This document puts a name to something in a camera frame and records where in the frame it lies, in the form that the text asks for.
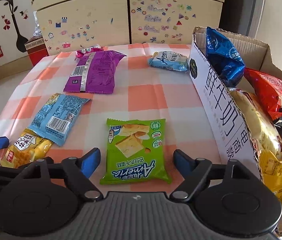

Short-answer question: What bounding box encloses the yellow corn snack packet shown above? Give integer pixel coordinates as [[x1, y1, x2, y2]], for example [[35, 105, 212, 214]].
[[0, 128, 53, 168]]

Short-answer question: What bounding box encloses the light blue snack packet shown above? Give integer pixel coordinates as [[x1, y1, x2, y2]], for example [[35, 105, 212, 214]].
[[28, 93, 90, 146]]

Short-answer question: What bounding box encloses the green Ameria biscuit packet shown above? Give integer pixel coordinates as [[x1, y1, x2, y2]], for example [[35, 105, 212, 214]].
[[100, 119, 172, 185]]

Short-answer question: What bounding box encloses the pale yellow chips bag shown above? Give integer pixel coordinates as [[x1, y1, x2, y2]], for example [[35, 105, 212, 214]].
[[229, 88, 282, 160]]

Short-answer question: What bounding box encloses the yellow snack bag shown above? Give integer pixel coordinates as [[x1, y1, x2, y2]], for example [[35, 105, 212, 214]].
[[259, 150, 282, 204]]

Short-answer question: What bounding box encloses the purple snack bag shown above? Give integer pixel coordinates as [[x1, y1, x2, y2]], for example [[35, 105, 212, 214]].
[[63, 50, 126, 94]]

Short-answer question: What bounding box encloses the red snack bag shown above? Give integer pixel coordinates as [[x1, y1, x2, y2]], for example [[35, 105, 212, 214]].
[[244, 68, 282, 120]]

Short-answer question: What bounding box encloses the light blue Ameria packet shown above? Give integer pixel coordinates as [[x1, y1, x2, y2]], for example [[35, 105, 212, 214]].
[[147, 51, 189, 72]]

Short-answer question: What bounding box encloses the blue foil snack bag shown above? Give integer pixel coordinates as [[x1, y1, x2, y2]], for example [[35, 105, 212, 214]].
[[205, 27, 245, 87]]

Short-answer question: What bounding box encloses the pink Ameria biscuit packet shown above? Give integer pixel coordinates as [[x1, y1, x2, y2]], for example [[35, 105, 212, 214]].
[[76, 44, 104, 58]]

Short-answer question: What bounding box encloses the white cardboard milk box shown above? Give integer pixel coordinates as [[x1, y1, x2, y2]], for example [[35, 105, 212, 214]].
[[188, 26, 282, 235]]

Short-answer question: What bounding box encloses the orange white checkered tablecloth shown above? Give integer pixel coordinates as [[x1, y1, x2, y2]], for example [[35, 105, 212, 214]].
[[0, 43, 221, 193]]

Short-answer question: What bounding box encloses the red cardboard carton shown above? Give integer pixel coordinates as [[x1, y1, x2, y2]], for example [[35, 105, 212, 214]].
[[25, 35, 49, 67]]

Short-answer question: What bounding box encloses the beige sticker-covered cabinet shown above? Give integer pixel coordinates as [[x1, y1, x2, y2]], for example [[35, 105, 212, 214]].
[[31, 0, 225, 55]]

